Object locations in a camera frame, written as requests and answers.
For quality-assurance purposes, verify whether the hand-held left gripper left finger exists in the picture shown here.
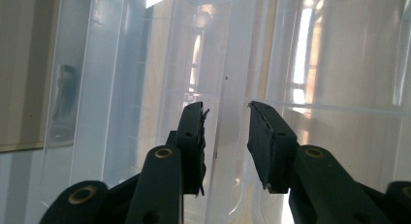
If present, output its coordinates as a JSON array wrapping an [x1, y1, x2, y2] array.
[[124, 101, 210, 224]]

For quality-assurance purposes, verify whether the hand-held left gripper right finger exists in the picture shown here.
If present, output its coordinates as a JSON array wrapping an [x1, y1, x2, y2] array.
[[246, 100, 394, 224]]

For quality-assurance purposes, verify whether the clear plastic storage box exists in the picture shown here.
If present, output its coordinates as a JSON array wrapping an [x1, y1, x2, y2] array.
[[38, 0, 411, 224]]

